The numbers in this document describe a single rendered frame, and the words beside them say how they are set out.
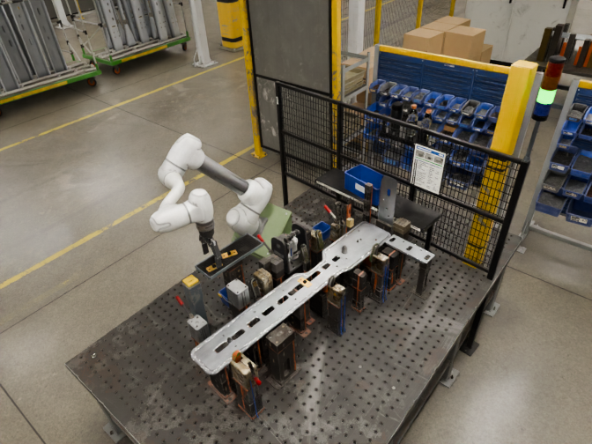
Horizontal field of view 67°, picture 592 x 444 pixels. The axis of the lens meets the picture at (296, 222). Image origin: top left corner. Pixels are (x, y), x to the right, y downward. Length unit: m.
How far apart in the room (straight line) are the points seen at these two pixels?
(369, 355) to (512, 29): 7.13
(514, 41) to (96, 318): 7.59
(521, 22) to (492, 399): 6.67
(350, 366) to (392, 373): 0.22
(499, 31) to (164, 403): 7.91
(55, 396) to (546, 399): 3.30
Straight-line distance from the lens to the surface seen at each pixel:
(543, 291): 4.22
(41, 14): 9.05
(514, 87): 2.55
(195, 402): 2.47
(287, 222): 3.01
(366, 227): 2.85
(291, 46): 4.78
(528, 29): 8.79
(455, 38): 6.83
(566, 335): 3.95
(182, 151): 2.59
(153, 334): 2.80
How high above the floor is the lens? 2.75
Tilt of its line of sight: 37 degrees down
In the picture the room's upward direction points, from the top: 3 degrees counter-clockwise
